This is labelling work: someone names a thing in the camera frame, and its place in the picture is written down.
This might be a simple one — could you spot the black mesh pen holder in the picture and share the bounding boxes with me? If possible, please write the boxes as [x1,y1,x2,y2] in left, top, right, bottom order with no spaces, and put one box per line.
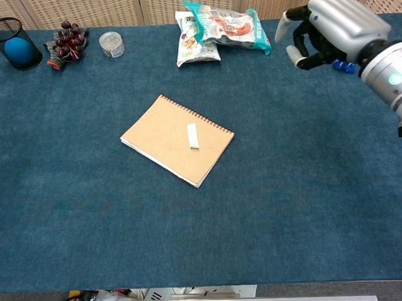
[0,15,44,72]

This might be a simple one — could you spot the teal snack bag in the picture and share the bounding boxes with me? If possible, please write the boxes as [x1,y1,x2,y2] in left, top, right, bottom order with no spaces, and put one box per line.
[182,0,273,59]

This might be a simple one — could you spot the blue snack packet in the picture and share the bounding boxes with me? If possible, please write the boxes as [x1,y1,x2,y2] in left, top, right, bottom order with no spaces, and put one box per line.
[332,59,357,75]

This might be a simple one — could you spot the blue textured ball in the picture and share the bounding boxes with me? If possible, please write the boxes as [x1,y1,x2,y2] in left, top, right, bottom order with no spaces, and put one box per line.
[3,36,36,65]

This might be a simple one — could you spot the blue felt table cloth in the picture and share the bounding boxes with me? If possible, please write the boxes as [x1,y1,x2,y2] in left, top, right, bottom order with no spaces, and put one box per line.
[0,13,402,294]

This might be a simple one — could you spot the dark red artificial grapes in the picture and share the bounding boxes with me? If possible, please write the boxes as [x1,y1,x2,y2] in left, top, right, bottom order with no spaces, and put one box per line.
[53,19,86,63]

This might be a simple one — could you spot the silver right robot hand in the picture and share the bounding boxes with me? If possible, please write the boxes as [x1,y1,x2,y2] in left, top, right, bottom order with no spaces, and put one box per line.
[273,0,393,72]

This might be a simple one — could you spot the yellow spiral notebook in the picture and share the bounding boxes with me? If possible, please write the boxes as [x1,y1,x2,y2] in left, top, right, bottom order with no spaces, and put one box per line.
[118,91,237,191]

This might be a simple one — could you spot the white snack bag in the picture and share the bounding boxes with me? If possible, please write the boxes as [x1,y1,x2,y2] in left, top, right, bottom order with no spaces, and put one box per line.
[174,9,222,69]

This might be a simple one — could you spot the woven wicker folding screen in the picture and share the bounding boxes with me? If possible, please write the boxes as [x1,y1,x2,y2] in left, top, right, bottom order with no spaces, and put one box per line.
[0,0,402,32]

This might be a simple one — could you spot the yellow black tool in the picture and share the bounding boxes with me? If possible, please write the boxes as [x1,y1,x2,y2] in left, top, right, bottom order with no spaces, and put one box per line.
[63,290,94,301]

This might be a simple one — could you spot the clear round plastic jar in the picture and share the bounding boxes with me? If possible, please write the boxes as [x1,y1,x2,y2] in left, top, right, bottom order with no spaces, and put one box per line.
[98,30,126,59]

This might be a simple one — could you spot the small light-blue eraser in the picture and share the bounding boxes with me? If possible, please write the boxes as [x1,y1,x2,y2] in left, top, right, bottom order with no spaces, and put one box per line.
[186,123,201,151]

